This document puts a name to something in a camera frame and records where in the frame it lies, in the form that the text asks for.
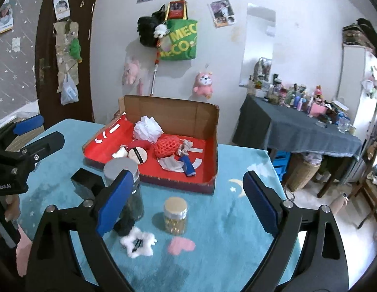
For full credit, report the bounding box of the dark brown door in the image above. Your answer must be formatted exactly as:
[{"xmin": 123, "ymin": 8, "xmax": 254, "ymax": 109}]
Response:
[{"xmin": 35, "ymin": 0, "xmax": 99, "ymax": 130}]

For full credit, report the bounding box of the dark suitcase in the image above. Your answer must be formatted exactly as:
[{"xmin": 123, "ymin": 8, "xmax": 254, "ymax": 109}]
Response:
[{"xmin": 342, "ymin": 18, "xmax": 377, "ymax": 55}]

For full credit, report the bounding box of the clear glass cup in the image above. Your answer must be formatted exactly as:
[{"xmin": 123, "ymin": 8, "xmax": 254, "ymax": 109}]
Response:
[{"xmin": 337, "ymin": 117, "xmax": 353, "ymax": 134}]

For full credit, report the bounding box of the black bag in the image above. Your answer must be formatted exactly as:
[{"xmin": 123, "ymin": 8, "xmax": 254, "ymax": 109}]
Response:
[{"xmin": 137, "ymin": 4, "xmax": 166, "ymax": 48}]

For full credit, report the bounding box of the small jar with yellow contents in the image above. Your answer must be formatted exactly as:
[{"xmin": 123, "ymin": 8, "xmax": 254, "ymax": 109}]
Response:
[{"xmin": 163, "ymin": 197, "xmax": 188, "ymax": 236}]

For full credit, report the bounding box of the pink hamster plush toy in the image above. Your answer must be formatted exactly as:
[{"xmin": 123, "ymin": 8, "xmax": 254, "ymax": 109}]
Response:
[{"xmin": 193, "ymin": 71, "xmax": 215, "ymax": 99}]

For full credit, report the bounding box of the wicker basket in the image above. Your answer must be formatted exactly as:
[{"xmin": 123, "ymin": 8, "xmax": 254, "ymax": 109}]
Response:
[{"xmin": 287, "ymin": 152, "xmax": 322, "ymax": 193}]

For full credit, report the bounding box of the white wardrobe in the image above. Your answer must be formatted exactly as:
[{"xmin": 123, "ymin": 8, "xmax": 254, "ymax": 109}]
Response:
[{"xmin": 337, "ymin": 44, "xmax": 377, "ymax": 141}]

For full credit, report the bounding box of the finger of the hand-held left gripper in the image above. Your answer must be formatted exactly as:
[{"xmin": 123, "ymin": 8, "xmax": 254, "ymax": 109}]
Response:
[
  {"xmin": 0, "ymin": 115, "xmax": 45, "ymax": 151},
  {"xmin": 3, "ymin": 131, "xmax": 66, "ymax": 166}
]

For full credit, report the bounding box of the white fluffy hair clip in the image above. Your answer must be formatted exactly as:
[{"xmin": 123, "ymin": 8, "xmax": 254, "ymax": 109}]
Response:
[{"xmin": 120, "ymin": 228, "xmax": 158, "ymax": 259}]

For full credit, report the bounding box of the group of cosmetic bottles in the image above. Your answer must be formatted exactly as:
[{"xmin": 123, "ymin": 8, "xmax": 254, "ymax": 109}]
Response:
[{"xmin": 248, "ymin": 57, "xmax": 358, "ymax": 135}]

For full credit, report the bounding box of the door handle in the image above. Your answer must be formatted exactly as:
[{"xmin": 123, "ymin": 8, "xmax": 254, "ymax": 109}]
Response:
[{"xmin": 39, "ymin": 58, "xmax": 51, "ymax": 83}]

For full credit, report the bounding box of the beige hanging door organizer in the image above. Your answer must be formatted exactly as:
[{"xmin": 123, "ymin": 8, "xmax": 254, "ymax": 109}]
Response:
[{"xmin": 53, "ymin": 20, "xmax": 83, "ymax": 93}]

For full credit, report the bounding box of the beige scrunchie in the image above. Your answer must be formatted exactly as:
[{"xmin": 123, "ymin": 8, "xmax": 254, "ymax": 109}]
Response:
[{"xmin": 176, "ymin": 140, "xmax": 194, "ymax": 156}]

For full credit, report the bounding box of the red mesh sponge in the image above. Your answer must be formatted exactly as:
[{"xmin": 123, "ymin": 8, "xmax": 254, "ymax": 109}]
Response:
[{"xmin": 154, "ymin": 136, "xmax": 180, "ymax": 159}]

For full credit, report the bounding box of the white mesh bath pouf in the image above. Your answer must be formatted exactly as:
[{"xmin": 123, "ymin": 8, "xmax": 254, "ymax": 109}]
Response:
[{"xmin": 133, "ymin": 116, "xmax": 165, "ymax": 144}]

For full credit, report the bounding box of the red yellow bag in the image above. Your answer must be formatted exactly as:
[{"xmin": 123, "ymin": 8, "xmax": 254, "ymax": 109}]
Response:
[{"xmin": 166, "ymin": 0, "xmax": 188, "ymax": 22}]

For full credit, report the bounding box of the pink rabbit plush toy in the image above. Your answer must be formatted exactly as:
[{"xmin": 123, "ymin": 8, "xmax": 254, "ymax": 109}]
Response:
[{"xmin": 121, "ymin": 56, "xmax": 141, "ymax": 86}]

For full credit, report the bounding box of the black fluffy hair tie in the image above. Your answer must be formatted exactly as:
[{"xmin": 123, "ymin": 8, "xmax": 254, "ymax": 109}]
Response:
[{"xmin": 115, "ymin": 216, "xmax": 136, "ymax": 237}]

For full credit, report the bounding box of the round beige powder puff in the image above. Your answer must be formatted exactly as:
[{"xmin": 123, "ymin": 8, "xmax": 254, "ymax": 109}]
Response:
[{"xmin": 128, "ymin": 147, "xmax": 148, "ymax": 165}]

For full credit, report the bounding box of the translucent plastic bag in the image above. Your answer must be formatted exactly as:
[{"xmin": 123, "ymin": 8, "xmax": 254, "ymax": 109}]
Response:
[{"xmin": 60, "ymin": 72, "xmax": 80, "ymax": 106}]

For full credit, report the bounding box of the person's left hand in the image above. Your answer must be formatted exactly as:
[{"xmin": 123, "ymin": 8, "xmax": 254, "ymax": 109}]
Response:
[{"xmin": 4, "ymin": 194, "xmax": 22, "ymax": 223}]

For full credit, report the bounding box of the paper photo on door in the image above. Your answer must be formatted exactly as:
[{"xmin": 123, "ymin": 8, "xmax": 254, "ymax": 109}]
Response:
[{"xmin": 53, "ymin": 0, "xmax": 71, "ymax": 22}]

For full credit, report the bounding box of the person's left forearm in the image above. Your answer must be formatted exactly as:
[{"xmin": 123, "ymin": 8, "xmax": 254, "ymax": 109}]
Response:
[{"xmin": 0, "ymin": 219, "xmax": 34, "ymax": 292}]

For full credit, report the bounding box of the wall mirror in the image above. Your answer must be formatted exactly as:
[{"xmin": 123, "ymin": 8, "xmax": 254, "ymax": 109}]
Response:
[{"xmin": 239, "ymin": 3, "xmax": 277, "ymax": 87}]

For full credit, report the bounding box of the orange white pole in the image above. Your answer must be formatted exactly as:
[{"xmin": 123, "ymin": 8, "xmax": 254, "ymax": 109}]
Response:
[{"xmin": 149, "ymin": 41, "xmax": 163, "ymax": 97}]

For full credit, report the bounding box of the table with grey cloth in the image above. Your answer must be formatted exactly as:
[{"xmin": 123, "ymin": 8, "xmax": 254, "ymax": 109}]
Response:
[{"xmin": 232, "ymin": 94, "xmax": 363, "ymax": 159}]

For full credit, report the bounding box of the photo wall poster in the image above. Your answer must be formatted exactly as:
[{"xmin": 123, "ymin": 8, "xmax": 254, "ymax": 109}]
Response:
[{"xmin": 210, "ymin": 0, "xmax": 237, "ymax": 29}]

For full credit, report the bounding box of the green tote bag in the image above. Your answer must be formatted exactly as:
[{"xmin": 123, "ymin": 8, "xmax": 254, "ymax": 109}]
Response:
[{"xmin": 159, "ymin": 19, "xmax": 199, "ymax": 62}]

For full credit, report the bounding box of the white tissue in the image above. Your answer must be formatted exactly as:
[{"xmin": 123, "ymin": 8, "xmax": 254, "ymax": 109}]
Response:
[{"xmin": 159, "ymin": 156, "xmax": 185, "ymax": 173}]

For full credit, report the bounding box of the black box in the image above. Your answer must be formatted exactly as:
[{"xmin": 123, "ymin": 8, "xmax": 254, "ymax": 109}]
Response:
[{"xmin": 71, "ymin": 168, "xmax": 106, "ymax": 203}]

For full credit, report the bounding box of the blue plastic crate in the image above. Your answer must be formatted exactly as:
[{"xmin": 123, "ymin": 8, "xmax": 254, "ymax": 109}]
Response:
[{"xmin": 271, "ymin": 150, "xmax": 291, "ymax": 176}]

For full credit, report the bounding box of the green plush toy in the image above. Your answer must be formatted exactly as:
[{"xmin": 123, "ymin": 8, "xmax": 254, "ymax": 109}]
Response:
[{"xmin": 69, "ymin": 38, "xmax": 83, "ymax": 63}]

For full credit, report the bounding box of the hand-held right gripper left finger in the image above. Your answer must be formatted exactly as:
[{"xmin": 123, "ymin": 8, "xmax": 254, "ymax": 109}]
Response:
[{"xmin": 26, "ymin": 169, "xmax": 137, "ymax": 292}]

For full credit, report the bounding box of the blue cloth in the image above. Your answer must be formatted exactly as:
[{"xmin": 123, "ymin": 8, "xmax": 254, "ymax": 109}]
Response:
[{"xmin": 179, "ymin": 155, "xmax": 197, "ymax": 177}]

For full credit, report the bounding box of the framed wall photo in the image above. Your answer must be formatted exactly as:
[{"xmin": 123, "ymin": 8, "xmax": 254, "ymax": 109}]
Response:
[{"xmin": 0, "ymin": 0, "xmax": 15, "ymax": 36}]

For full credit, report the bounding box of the tall glass jar metal lid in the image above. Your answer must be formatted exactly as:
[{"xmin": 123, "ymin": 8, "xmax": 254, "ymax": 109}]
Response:
[{"xmin": 103, "ymin": 160, "xmax": 145, "ymax": 221}]

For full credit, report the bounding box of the white plush keychain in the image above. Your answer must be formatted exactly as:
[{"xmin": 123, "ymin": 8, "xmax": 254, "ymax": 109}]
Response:
[{"xmin": 153, "ymin": 23, "xmax": 170, "ymax": 40}]

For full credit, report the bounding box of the red cardboard box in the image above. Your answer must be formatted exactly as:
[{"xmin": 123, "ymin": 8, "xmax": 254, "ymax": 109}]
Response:
[{"xmin": 83, "ymin": 95, "xmax": 220, "ymax": 196}]

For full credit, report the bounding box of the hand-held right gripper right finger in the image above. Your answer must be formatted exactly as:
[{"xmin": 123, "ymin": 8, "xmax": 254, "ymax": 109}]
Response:
[{"xmin": 242, "ymin": 170, "xmax": 350, "ymax": 292}]

